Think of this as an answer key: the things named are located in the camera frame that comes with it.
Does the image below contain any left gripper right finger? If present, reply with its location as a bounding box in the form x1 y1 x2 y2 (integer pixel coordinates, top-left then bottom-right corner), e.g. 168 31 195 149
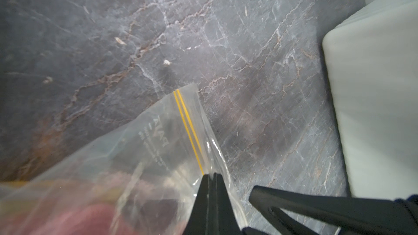
249 186 418 235

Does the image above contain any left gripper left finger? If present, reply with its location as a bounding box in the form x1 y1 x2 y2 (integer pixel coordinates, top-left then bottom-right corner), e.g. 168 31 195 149
183 173 242 235

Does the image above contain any ziploc bag with pink cookies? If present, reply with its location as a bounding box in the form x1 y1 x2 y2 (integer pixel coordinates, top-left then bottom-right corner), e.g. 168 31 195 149
1 84 248 235

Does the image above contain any white plastic tray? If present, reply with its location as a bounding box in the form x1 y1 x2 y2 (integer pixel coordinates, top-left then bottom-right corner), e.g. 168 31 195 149
322 0 418 200

